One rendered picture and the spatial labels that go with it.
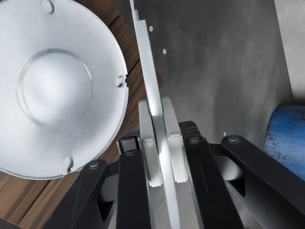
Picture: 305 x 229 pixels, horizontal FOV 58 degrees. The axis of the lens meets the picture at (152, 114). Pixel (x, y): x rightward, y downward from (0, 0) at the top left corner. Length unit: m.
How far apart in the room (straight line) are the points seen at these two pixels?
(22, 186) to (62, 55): 0.21
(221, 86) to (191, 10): 0.46
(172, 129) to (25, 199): 0.38
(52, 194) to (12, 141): 0.12
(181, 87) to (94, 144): 0.81
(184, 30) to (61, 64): 0.90
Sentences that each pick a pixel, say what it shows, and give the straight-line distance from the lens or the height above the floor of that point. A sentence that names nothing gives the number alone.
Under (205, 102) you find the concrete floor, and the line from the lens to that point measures 1.45.
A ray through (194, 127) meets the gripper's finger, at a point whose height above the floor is 0.68.
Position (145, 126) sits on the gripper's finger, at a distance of 0.16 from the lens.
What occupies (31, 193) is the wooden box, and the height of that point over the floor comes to 0.35.
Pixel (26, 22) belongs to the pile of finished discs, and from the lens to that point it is 0.46.
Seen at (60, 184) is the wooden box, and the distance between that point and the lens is 0.52.
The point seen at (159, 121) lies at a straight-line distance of 0.18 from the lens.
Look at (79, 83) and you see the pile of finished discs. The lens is 0.48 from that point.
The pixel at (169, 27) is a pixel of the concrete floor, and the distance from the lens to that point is 1.22.
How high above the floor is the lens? 0.78
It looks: 43 degrees down
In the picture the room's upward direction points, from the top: 98 degrees clockwise
